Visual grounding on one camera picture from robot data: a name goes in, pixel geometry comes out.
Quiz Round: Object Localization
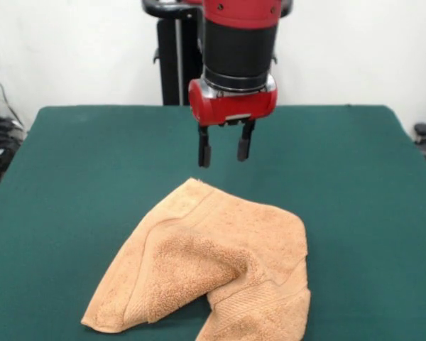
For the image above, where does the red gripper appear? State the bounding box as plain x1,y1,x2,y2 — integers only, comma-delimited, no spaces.
188,76,279,168

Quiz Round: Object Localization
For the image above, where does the orange terry towel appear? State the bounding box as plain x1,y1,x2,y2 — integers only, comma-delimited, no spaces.
80,177,312,341

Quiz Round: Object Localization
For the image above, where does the dark green table cloth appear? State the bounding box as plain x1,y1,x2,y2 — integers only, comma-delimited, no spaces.
0,104,426,341

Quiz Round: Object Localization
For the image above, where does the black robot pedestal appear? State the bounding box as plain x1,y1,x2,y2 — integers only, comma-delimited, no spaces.
141,0,292,107

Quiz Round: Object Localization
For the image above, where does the black equipment pile with cables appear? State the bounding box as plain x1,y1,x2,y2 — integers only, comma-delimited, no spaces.
0,94,26,186

